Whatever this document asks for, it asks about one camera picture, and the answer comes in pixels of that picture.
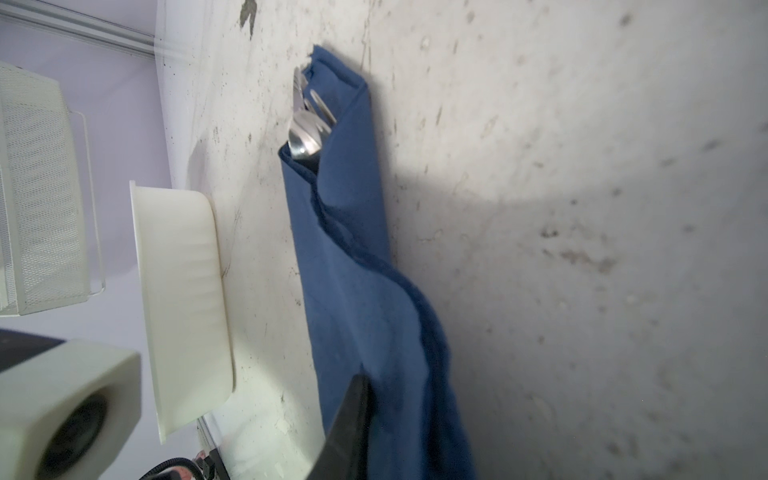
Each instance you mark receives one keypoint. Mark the silver table knife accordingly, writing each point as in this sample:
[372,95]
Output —
[299,84]

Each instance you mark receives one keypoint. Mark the white rectangular plastic tray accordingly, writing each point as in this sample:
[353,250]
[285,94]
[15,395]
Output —
[187,333]

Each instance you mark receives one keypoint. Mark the silver fork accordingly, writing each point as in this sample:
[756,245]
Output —
[317,105]

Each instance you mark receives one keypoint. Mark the aluminium frame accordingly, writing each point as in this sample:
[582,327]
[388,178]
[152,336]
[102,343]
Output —
[66,22]

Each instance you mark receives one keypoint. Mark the white two-tier mesh shelf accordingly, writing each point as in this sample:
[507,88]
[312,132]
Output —
[48,259]

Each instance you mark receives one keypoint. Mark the silver spoon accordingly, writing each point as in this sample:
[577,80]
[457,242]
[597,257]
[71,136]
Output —
[306,134]

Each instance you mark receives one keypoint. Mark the blue paper napkin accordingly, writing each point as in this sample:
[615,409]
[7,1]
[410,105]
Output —
[363,315]

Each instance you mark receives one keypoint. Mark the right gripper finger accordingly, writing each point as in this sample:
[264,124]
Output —
[344,454]

